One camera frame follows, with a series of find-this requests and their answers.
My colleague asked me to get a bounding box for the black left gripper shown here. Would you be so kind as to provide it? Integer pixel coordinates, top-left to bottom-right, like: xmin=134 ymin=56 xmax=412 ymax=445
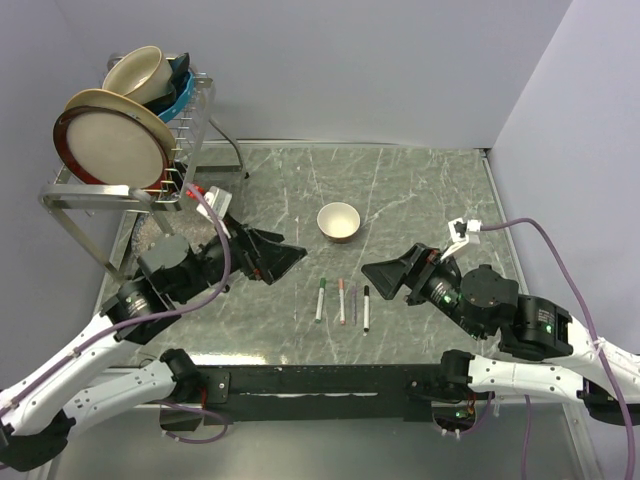
xmin=174 ymin=210 xmax=307 ymax=302

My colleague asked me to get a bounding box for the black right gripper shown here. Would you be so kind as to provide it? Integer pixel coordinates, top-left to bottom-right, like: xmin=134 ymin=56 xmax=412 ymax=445
xmin=357 ymin=240 xmax=483 ymax=338

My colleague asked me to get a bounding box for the white pen black tip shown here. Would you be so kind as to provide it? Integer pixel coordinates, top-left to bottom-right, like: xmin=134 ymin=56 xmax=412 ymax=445
xmin=363 ymin=285 xmax=370 ymax=336

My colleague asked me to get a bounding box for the white pen purple tip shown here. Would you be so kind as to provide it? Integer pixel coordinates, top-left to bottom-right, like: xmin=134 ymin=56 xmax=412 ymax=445
xmin=350 ymin=284 xmax=358 ymax=326

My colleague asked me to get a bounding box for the white pen pink end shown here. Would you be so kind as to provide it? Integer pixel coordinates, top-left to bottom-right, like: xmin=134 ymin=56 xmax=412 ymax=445
xmin=338 ymin=278 xmax=346 ymax=325

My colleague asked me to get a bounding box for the white pen green end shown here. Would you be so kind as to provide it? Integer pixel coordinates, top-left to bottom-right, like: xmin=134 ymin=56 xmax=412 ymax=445
xmin=314 ymin=277 xmax=327 ymax=323

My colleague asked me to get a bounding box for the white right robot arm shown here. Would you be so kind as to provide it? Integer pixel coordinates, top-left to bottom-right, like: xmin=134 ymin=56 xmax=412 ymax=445
xmin=361 ymin=243 xmax=639 ymax=426

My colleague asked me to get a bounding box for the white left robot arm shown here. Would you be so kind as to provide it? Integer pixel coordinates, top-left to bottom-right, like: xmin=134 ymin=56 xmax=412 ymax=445
xmin=1 ymin=216 xmax=307 ymax=472

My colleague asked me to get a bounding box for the small cream bowl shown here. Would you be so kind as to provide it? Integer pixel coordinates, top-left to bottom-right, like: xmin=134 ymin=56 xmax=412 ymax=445
xmin=316 ymin=202 xmax=361 ymax=243

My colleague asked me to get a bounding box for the speckled grey plate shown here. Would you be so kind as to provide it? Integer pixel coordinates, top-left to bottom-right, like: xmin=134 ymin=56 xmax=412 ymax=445
xmin=131 ymin=197 xmax=217 ymax=256

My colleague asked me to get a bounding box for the black base bar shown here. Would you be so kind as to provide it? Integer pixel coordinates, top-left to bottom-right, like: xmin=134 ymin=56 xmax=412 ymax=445
xmin=138 ymin=363 xmax=496 ymax=426

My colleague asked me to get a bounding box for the metal dish rack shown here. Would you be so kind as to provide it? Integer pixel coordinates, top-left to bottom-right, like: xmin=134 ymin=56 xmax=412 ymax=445
xmin=39 ymin=64 xmax=249 ymax=285

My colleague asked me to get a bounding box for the blue dish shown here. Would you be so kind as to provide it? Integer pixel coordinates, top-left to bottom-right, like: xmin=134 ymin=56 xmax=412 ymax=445
xmin=147 ymin=70 xmax=196 ymax=123

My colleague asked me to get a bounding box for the red rimmed white plate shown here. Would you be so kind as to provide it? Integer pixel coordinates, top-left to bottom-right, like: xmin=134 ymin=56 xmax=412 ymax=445
xmin=52 ymin=106 xmax=168 ymax=189

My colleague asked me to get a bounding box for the black dish in rack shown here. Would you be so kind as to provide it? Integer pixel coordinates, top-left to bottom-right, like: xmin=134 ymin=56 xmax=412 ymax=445
xmin=147 ymin=52 xmax=190 ymax=111

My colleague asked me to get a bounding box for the large beige bowl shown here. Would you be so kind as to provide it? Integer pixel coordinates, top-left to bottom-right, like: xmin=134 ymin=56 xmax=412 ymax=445
xmin=102 ymin=46 xmax=173 ymax=104

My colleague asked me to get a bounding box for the beige plate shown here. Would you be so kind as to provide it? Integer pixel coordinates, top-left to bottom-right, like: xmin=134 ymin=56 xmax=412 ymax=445
xmin=64 ymin=89 xmax=176 ymax=163

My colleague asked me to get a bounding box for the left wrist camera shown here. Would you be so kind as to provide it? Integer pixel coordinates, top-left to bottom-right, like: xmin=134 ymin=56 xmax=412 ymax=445
xmin=196 ymin=186 xmax=233 ymax=222

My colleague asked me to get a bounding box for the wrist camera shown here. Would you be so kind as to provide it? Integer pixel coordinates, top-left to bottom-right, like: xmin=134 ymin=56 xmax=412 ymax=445
xmin=440 ymin=218 xmax=482 ymax=262
xmin=196 ymin=186 xmax=233 ymax=222

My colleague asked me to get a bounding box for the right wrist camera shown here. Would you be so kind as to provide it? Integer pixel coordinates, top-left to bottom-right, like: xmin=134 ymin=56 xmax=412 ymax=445
xmin=440 ymin=218 xmax=482 ymax=262

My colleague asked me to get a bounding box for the aluminium rail frame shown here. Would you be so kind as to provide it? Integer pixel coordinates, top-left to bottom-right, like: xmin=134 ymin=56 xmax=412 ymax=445
xmin=44 ymin=145 xmax=583 ymax=479

